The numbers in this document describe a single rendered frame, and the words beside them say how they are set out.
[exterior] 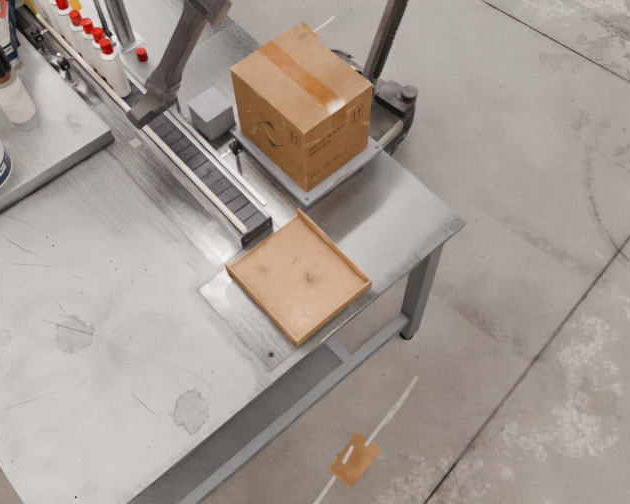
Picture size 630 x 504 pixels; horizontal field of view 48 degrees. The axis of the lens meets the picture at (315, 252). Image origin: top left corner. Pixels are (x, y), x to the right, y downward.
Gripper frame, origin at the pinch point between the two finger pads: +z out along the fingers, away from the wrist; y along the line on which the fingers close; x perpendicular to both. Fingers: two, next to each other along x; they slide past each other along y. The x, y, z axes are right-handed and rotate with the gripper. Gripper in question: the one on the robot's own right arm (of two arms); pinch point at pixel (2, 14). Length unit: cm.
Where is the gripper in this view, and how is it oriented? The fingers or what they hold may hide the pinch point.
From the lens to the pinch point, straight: 215.3
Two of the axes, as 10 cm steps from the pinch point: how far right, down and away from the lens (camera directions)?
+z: 0.0, 4.9, 8.7
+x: 7.3, -5.9, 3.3
